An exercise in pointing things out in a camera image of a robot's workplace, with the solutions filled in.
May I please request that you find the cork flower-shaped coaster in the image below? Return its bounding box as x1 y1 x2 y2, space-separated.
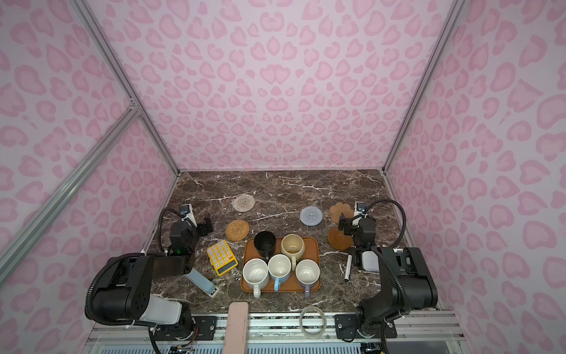
330 202 355 224

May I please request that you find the brown round wooden coaster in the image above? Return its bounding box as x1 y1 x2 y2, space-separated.
327 228 353 252

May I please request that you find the woven rattan round coaster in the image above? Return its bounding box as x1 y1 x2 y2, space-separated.
226 220 251 242

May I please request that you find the grey woven round coaster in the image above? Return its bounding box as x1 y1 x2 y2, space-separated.
300 206 324 227

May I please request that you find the beige speckled round coaster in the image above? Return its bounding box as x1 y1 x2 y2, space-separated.
231 194 255 212

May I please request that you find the cream beige mug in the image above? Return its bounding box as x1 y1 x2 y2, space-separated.
281 234 306 271

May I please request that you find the black mug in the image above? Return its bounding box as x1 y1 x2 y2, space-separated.
254 231 277 262

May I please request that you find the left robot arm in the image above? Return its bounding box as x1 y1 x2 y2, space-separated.
85 218 214 340

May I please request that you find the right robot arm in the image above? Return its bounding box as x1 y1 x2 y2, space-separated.
335 215 438 342

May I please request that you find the black white marker pen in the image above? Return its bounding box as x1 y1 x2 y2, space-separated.
344 255 353 283

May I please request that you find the yellow calculator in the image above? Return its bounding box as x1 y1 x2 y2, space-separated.
206 240 238 277

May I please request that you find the orange brown tray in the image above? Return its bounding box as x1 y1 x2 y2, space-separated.
240 236 322 294

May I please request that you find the grey blue stapler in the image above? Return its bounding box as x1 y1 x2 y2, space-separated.
184 268 219 298

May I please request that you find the lavender mug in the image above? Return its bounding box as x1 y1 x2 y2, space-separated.
295 259 321 299

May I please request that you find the white mug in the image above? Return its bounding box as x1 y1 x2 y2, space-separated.
243 258 270 299

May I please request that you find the light blue mug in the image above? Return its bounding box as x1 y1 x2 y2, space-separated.
268 255 292 292

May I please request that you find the pink rectangular bar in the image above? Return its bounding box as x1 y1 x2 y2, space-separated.
223 302 249 354

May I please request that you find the clear tape roll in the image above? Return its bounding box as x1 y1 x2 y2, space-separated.
299 306 329 340

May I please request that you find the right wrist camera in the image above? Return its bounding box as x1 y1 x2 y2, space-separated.
354 201 367 216

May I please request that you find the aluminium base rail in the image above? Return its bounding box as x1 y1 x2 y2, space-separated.
82 311 471 353

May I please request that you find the left aluminium frame strut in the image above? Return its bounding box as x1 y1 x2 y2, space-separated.
1 104 139 284

